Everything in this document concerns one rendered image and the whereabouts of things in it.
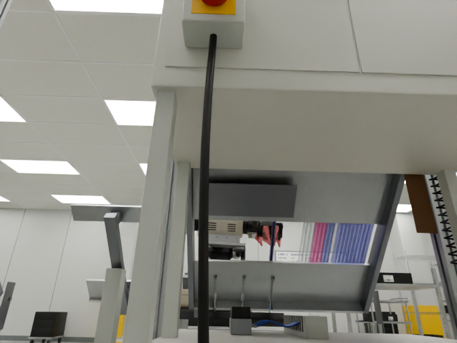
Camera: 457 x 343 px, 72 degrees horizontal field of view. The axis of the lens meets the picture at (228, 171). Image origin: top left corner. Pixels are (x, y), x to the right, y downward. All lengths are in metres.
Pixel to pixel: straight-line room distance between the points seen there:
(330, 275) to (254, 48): 0.96
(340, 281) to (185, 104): 1.00
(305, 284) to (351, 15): 0.97
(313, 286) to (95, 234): 7.73
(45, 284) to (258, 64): 8.63
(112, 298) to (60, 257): 7.67
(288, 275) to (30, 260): 8.34
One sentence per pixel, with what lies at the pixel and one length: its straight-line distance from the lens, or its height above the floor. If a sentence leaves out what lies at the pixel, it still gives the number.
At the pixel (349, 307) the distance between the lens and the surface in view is 1.43.
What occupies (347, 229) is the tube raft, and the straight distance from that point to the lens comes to 1.23.
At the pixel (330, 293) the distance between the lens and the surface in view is 1.39.
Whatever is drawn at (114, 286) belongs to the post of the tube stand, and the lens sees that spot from 1.31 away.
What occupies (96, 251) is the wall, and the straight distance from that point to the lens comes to 8.64.
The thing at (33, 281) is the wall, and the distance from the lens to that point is 9.13.
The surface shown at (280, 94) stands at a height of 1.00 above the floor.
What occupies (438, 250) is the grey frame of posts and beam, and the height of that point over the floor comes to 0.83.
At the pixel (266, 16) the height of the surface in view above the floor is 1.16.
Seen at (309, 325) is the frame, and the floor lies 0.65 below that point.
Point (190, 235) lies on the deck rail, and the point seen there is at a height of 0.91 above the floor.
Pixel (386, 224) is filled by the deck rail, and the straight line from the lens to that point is 1.22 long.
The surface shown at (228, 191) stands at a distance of 1.03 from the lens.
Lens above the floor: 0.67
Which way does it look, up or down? 24 degrees up
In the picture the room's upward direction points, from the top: 1 degrees clockwise
